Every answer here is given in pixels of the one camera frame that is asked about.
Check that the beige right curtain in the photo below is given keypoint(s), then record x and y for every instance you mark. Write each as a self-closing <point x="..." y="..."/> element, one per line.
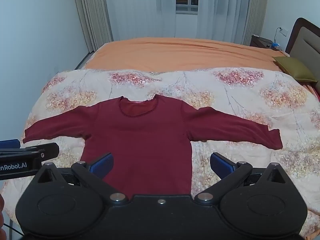
<point x="254" y="20"/>

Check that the dark red long-sleeve shirt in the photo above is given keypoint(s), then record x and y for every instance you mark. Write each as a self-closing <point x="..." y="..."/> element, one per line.
<point x="150" y="141"/>

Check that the white wall socket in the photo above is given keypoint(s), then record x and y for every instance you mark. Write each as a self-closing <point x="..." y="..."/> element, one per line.
<point x="283" y="31"/>

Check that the beige left curtain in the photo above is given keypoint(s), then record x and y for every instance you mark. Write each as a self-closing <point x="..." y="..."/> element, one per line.
<point x="95" y="23"/>

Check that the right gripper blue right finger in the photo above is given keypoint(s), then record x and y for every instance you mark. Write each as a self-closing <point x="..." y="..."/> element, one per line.
<point x="232" y="175"/>

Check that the padded beige headboard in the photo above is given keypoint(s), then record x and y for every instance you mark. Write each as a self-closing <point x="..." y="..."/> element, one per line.
<point x="303" y="44"/>

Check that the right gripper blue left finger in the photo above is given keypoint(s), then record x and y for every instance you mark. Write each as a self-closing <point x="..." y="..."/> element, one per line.
<point x="91" y="175"/>

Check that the blue object on nightstand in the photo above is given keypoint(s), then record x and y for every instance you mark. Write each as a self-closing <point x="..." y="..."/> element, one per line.
<point x="275" y="45"/>

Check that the olive green pillow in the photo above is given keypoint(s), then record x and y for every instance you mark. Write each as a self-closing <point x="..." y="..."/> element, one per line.
<point x="293" y="67"/>

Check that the person's left hand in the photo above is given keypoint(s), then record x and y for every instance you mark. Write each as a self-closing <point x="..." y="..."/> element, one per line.
<point x="1" y="211"/>

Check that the orange bed sheet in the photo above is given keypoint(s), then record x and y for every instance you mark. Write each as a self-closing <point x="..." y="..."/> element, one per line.
<point x="157" y="54"/>

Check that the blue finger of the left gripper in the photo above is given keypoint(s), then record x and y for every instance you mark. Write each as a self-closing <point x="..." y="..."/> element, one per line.
<point x="14" y="143"/>
<point x="48" y="151"/>

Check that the beige curtain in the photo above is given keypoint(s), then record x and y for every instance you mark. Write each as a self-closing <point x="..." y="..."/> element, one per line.
<point x="95" y="23"/>
<point x="254" y="20"/>

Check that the white sheer curtain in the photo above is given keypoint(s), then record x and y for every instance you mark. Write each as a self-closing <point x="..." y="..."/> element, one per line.
<point x="221" y="20"/>

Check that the dark wooden nightstand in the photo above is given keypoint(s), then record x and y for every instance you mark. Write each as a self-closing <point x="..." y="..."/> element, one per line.
<point x="260" y="42"/>

